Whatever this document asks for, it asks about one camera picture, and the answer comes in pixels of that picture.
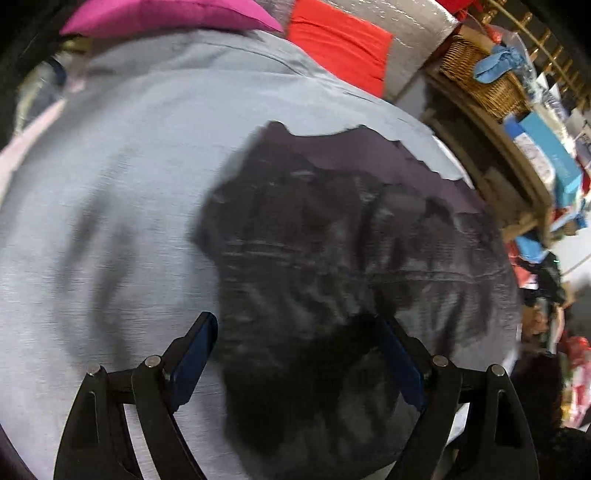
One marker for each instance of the wooden shelf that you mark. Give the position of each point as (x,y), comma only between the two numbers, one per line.
(503,152)

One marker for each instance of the pale pink sheet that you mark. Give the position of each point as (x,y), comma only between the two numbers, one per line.
(27,138)

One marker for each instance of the dark plaid puffer jacket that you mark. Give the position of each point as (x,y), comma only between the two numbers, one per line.
(332,277)

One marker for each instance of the red pillow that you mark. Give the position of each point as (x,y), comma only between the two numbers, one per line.
(341,41)

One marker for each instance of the light blue box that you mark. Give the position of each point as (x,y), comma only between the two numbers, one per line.
(549,152)

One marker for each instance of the grey fleece blanket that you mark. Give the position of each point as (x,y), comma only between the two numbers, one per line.
(115,184)

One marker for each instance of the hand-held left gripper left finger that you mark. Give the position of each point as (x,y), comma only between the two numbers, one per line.
(194,355)

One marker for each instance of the wicker basket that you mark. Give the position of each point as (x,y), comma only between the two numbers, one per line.
(485,74)

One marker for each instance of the pink pillow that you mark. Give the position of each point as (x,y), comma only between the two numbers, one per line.
(175,16)

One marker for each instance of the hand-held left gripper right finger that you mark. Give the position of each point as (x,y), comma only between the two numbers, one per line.
(401,360)

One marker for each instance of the blue cloth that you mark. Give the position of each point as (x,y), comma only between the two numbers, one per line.
(496,62)

